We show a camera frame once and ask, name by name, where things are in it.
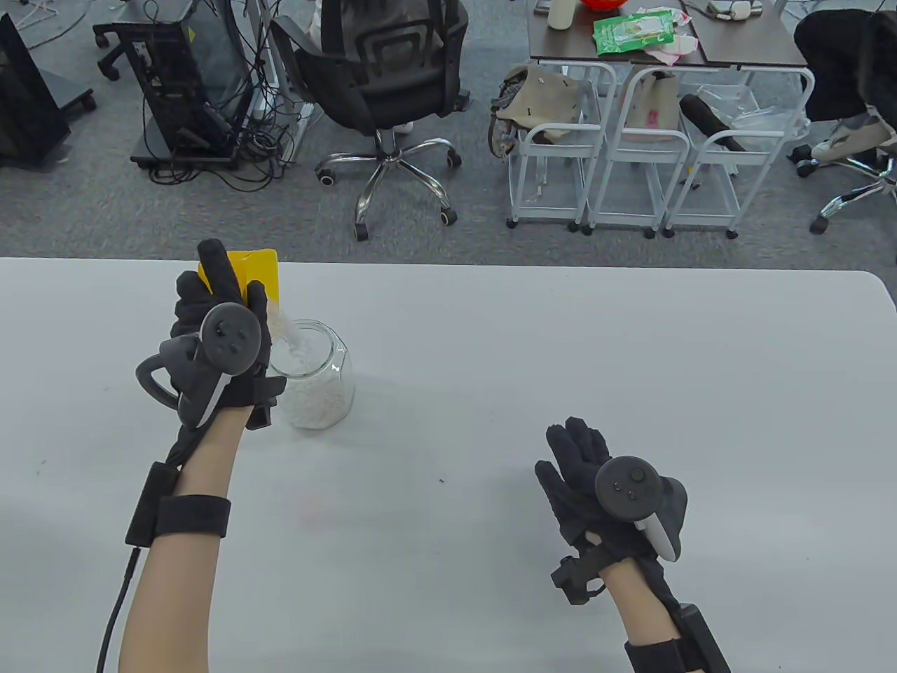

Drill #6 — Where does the person's left hand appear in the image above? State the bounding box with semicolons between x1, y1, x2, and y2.
170;238;274;423

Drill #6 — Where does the person's right hand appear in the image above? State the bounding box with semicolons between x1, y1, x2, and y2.
535;416;659;572

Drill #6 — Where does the dark grey controller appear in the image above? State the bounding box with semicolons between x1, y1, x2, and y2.
135;303;263;430
594;456;690;563

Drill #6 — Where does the yellow plastic food container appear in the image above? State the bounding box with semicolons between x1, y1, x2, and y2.
198;249;282;309

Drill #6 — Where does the white rice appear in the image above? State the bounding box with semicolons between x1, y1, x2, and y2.
270;312;351;430

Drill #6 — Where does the clear glass jar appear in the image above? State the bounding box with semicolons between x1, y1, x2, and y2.
266;319;356;430

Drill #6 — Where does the person's left forearm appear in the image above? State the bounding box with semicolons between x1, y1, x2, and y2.
118;407;249;673

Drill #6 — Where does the person's right forearm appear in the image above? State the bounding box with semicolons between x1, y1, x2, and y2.
599;557;684;646

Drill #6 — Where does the black computer tower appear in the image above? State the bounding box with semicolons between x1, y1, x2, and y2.
111;0;254;169

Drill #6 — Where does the black monitor stand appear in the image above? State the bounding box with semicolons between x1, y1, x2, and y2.
0;13;97;169

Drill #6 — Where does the black mesh office chair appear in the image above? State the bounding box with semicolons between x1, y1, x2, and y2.
270;0;472;243

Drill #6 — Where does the white metal trolley cart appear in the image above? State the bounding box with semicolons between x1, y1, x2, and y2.
508;62;617;232
585;67;691;236
662;67;817;239

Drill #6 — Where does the beige paper bag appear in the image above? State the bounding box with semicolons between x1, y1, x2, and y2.
624;70;682;134

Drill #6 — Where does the beige fabric bag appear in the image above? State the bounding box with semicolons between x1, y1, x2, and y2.
488;64;586;158

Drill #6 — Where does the black cylinder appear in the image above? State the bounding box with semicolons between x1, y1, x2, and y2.
678;93;747;153

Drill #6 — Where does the chrome office chair base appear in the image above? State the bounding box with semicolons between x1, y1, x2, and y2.
795;151;897;236

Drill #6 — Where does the clear plastic bag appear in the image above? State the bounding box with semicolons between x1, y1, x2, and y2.
697;84;810;151

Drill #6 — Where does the brown side table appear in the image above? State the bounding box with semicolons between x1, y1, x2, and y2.
683;0;810;71
529;0;705;69

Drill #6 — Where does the pink white wrapper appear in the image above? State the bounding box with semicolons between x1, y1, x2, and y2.
645;28;700;66

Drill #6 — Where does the green snack packet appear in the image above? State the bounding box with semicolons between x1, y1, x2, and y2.
593;8;677;57

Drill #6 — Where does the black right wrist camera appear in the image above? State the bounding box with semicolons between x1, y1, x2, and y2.
550;543;607;606

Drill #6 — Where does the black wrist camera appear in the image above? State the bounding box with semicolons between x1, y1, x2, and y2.
550;543;607;606
245;375;288;430

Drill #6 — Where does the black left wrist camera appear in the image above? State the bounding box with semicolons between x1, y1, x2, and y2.
245;375;288;430

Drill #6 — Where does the black left forearm strap box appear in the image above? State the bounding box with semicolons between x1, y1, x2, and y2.
125;461;232;548

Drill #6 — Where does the black forearm strap box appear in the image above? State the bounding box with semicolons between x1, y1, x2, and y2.
125;461;232;548
624;603;731;673

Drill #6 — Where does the black right forearm strap box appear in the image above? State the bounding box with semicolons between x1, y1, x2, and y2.
624;603;731;673

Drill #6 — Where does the white metal desk frame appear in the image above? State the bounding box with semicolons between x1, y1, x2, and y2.
252;0;316;165

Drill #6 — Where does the black sensor cable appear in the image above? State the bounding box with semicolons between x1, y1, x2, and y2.
95;547;142;673

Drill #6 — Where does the white device with strap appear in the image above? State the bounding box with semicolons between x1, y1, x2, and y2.
704;0;765;22

